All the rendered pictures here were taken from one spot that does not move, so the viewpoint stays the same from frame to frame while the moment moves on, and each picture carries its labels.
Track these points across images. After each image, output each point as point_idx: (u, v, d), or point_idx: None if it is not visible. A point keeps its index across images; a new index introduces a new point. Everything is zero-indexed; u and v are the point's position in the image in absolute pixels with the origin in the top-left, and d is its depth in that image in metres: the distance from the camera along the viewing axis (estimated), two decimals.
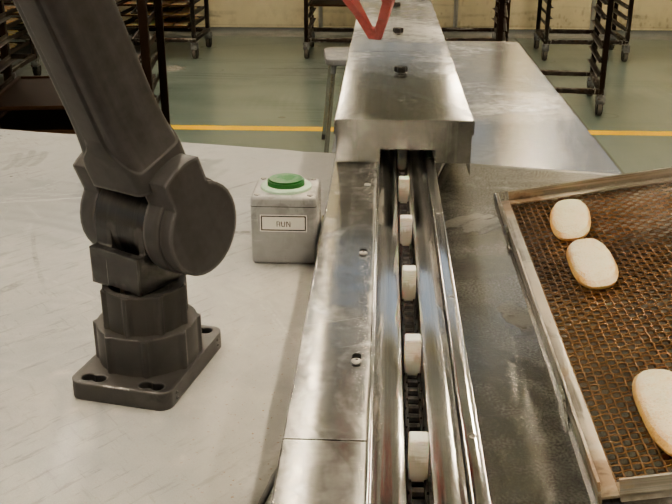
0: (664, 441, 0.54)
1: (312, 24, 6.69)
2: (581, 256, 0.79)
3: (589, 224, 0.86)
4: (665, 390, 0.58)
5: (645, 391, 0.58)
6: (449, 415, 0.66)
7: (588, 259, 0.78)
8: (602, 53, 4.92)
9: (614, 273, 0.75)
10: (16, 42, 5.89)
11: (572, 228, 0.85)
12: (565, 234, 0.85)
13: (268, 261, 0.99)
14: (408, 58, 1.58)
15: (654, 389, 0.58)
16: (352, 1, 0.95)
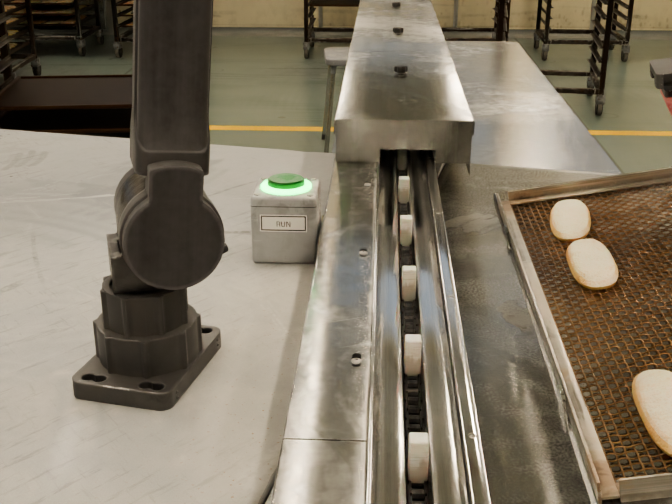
0: (664, 441, 0.54)
1: (312, 24, 6.69)
2: (581, 256, 0.79)
3: (589, 224, 0.86)
4: (665, 390, 0.58)
5: (645, 391, 0.58)
6: (449, 415, 0.66)
7: (588, 259, 0.78)
8: (602, 53, 4.92)
9: (614, 273, 0.75)
10: (16, 42, 5.89)
11: (572, 228, 0.85)
12: (565, 234, 0.85)
13: (268, 261, 0.99)
14: (408, 58, 1.58)
15: (654, 389, 0.58)
16: None
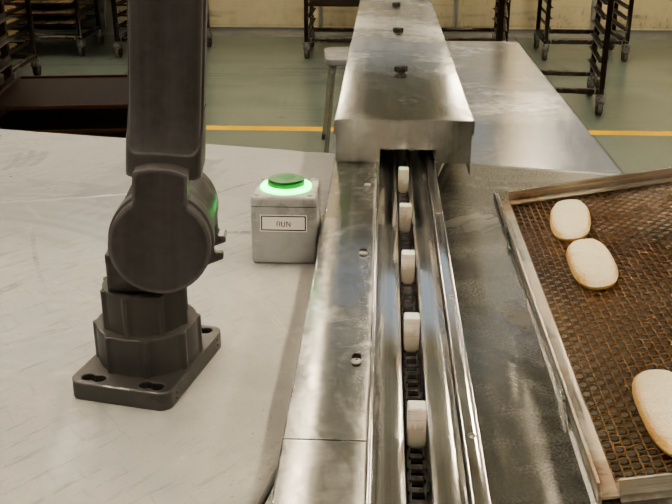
0: (664, 441, 0.54)
1: (312, 24, 6.69)
2: (581, 256, 0.79)
3: (589, 224, 0.86)
4: (665, 390, 0.58)
5: (645, 391, 0.58)
6: (449, 415, 0.66)
7: (588, 259, 0.78)
8: (602, 53, 4.92)
9: (614, 273, 0.75)
10: (16, 42, 5.89)
11: (572, 228, 0.85)
12: (565, 234, 0.85)
13: (268, 261, 0.99)
14: (408, 58, 1.58)
15: (654, 389, 0.58)
16: None
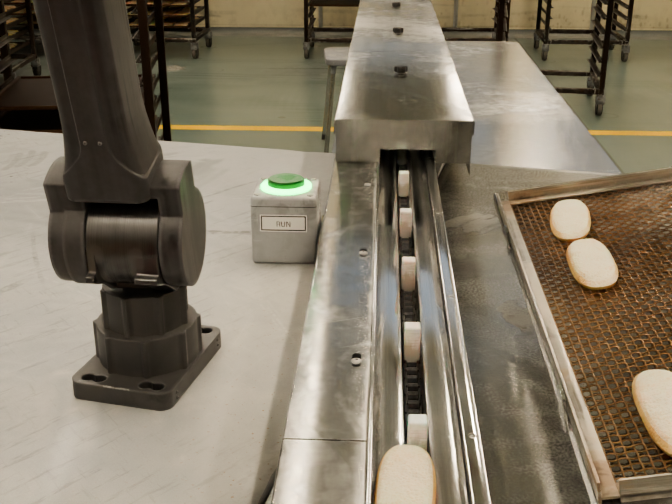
0: (664, 441, 0.54)
1: (312, 24, 6.69)
2: (581, 256, 0.79)
3: (589, 224, 0.86)
4: (665, 390, 0.58)
5: (645, 391, 0.58)
6: (449, 415, 0.66)
7: (588, 259, 0.78)
8: (602, 53, 4.92)
9: (614, 273, 0.75)
10: (16, 42, 5.89)
11: (572, 228, 0.85)
12: (565, 234, 0.85)
13: (268, 261, 0.99)
14: (408, 58, 1.58)
15: (654, 389, 0.58)
16: None
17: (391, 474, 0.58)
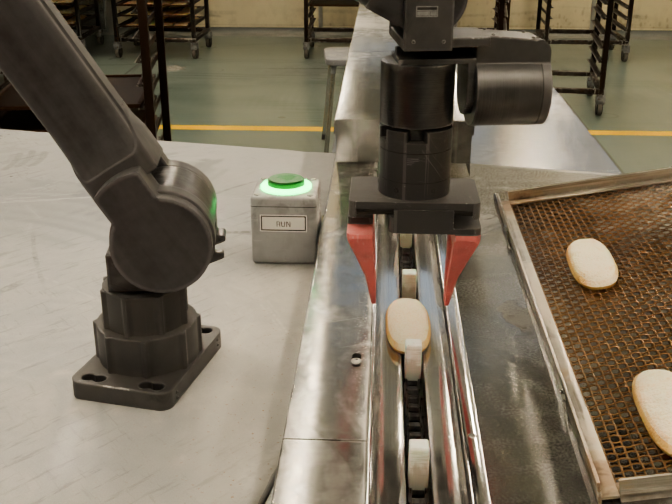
0: (664, 441, 0.54)
1: (312, 24, 6.69)
2: (581, 256, 0.79)
3: (429, 334, 0.76)
4: (665, 390, 0.58)
5: (645, 391, 0.58)
6: (449, 415, 0.66)
7: (588, 259, 0.78)
8: (602, 53, 4.92)
9: (614, 273, 0.75)
10: None
11: (411, 339, 0.75)
12: (403, 346, 0.74)
13: (268, 261, 0.99)
14: None
15: (654, 389, 0.58)
16: None
17: None
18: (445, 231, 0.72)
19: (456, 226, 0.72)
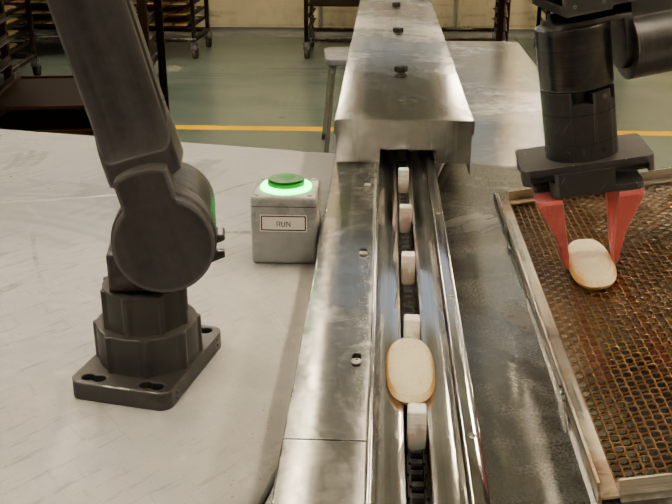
0: (394, 388, 0.68)
1: (312, 24, 6.69)
2: (580, 256, 0.79)
3: None
4: (410, 353, 0.72)
5: (395, 352, 0.73)
6: (449, 415, 0.66)
7: (586, 259, 0.78)
8: None
9: (612, 273, 0.75)
10: (16, 42, 5.89)
11: None
12: None
13: (268, 261, 0.99)
14: (408, 58, 1.58)
15: (402, 351, 0.73)
16: (630, 209, 0.75)
17: None
18: None
19: None
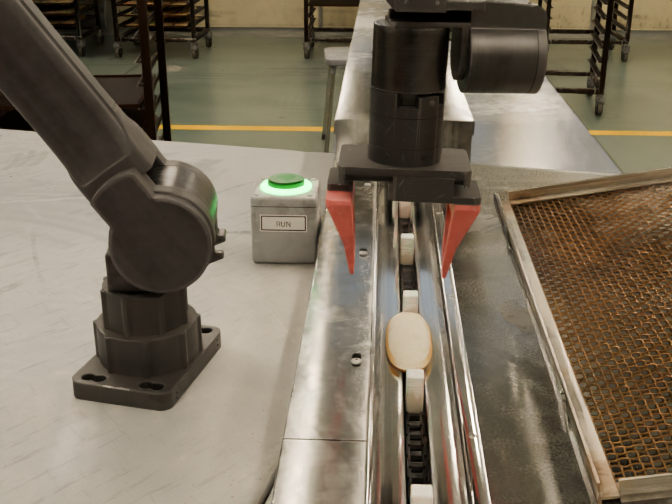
0: None
1: (312, 24, 6.69)
2: (399, 332, 0.76)
3: None
4: None
5: None
6: (449, 415, 0.66)
7: (405, 337, 0.75)
8: (602, 53, 4.92)
9: (426, 357, 0.73)
10: None
11: None
12: None
13: (268, 261, 0.99)
14: None
15: None
16: (465, 225, 0.73)
17: None
18: None
19: None
